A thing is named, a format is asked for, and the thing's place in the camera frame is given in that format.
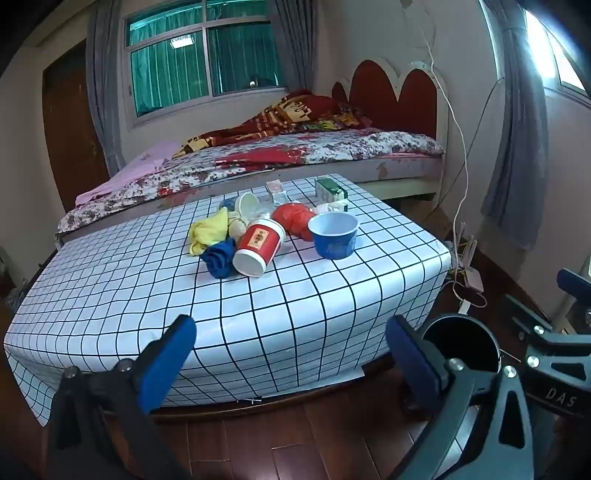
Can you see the yellow cloth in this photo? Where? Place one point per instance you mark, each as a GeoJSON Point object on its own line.
{"type": "Point", "coordinates": [207, 233]}

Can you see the black trash bin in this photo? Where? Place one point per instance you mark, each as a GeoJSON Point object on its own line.
{"type": "Point", "coordinates": [466, 339]}

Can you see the bright side window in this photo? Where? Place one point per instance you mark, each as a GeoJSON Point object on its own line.
{"type": "Point", "coordinates": [554, 55]}

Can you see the blue white paper cup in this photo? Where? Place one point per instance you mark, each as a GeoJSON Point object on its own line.
{"type": "Point", "coordinates": [247, 203]}

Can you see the white black grid tablecloth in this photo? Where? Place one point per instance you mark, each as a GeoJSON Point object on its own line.
{"type": "Point", "coordinates": [300, 300]}

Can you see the white bed with red headboard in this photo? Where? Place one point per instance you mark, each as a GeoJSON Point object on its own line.
{"type": "Point", "coordinates": [406, 189]}

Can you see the red printed blanket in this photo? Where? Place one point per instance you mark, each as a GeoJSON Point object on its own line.
{"type": "Point", "coordinates": [277, 115]}

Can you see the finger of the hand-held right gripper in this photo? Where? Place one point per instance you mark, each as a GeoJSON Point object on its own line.
{"type": "Point", "coordinates": [572, 280]}
{"type": "Point", "coordinates": [526, 318]}

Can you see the grey curtain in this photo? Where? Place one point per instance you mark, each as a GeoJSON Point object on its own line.
{"type": "Point", "coordinates": [99, 83]}
{"type": "Point", "coordinates": [295, 41]}

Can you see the blue cloth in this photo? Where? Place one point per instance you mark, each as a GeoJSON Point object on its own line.
{"type": "Point", "coordinates": [219, 258]}

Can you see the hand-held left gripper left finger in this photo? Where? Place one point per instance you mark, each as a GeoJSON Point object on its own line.
{"type": "Point", "coordinates": [171, 360]}

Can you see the colourful printed pillow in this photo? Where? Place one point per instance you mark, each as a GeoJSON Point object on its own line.
{"type": "Point", "coordinates": [334, 122]}

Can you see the clear plastic bag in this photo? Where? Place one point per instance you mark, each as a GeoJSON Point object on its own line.
{"type": "Point", "coordinates": [280, 198]}

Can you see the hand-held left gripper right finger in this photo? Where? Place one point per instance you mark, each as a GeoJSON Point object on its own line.
{"type": "Point", "coordinates": [413, 364]}

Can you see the floral bedspread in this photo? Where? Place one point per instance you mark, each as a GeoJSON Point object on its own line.
{"type": "Point", "coordinates": [277, 152]}

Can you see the green milk carton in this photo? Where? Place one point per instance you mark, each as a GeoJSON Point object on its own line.
{"type": "Point", "coordinates": [330, 187]}

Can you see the blue paper bowl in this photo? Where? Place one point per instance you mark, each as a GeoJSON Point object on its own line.
{"type": "Point", "coordinates": [334, 244]}

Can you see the red paper cup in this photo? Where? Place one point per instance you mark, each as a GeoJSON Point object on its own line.
{"type": "Point", "coordinates": [258, 240]}

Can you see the red plastic bag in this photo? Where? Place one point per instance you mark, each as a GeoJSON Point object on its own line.
{"type": "Point", "coordinates": [295, 219]}

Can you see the cream cloth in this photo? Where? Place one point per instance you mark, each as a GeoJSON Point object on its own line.
{"type": "Point", "coordinates": [238, 225]}

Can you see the white router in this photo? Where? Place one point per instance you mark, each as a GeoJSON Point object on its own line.
{"type": "Point", "coordinates": [468, 263]}

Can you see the brown wooden door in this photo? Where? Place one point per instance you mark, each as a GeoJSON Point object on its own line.
{"type": "Point", "coordinates": [69, 129]}

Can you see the pink sheet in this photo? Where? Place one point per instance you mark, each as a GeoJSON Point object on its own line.
{"type": "Point", "coordinates": [138, 161]}

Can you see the red white small box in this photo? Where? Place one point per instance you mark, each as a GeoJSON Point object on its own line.
{"type": "Point", "coordinates": [277, 186]}

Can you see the window with green curtain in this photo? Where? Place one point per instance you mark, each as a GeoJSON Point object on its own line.
{"type": "Point", "coordinates": [171, 69]}

